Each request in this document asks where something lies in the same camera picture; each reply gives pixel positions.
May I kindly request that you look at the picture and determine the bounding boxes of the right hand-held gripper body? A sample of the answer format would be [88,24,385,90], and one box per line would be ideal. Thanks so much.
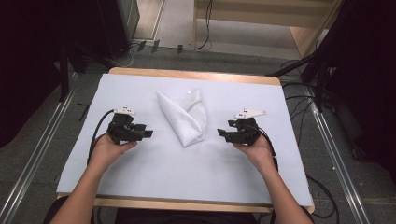
[231,108,268,147]

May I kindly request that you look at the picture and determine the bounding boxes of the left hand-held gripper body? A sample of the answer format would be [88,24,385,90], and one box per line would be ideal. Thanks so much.
[106,105,138,146]

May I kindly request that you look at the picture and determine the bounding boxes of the white mesh laundry bag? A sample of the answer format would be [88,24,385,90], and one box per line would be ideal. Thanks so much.
[155,87,209,148]

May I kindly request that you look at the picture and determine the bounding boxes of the person's right hand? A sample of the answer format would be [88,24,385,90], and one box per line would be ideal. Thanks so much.
[233,134,278,175]

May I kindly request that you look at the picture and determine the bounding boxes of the person's left hand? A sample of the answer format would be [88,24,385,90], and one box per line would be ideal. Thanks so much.
[88,133,138,171]

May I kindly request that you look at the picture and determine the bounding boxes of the white table cover sheet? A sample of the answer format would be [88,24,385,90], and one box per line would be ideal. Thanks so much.
[56,73,314,208]

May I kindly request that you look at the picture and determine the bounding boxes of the wooden table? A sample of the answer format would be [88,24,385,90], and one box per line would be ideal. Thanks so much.
[56,66,316,215]

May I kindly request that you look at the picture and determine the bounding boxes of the black stand pole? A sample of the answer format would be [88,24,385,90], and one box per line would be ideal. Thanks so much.
[58,43,71,103]

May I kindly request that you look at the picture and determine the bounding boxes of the black stand leg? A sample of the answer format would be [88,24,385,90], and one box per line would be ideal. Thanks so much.
[265,51,322,77]

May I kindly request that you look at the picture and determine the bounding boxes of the person's dark clothing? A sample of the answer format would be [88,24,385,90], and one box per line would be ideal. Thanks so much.
[42,195,316,224]

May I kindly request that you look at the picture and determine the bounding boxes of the black cabinet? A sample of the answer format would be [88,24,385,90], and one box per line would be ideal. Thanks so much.
[95,0,141,61]

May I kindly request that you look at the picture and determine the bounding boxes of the light wooden shelf unit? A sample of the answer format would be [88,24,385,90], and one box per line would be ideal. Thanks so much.
[191,0,344,59]

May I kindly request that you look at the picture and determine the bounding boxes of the black curtain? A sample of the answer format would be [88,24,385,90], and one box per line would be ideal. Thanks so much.
[0,0,106,149]
[311,0,396,183]

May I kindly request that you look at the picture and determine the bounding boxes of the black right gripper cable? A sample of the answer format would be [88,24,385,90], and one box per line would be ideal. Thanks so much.
[246,124,280,173]

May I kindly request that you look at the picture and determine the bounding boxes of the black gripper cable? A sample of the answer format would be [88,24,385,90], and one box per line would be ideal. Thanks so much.
[87,108,116,166]
[246,124,280,173]

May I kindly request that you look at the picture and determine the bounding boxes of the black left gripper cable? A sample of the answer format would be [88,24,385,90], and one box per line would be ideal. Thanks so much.
[87,108,116,166]

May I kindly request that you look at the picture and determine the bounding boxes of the black floor cables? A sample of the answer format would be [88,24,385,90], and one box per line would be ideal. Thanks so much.
[280,58,316,146]

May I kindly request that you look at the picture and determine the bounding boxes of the metal floor rail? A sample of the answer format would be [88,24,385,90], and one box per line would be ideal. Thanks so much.
[0,88,79,224]
[304,86,372,224]

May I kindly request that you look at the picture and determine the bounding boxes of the black hanging cable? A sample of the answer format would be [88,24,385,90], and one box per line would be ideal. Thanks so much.
[182,0,215,51]

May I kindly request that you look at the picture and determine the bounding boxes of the black looped floor cable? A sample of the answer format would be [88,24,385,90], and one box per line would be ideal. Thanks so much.
[305,173,340,219]

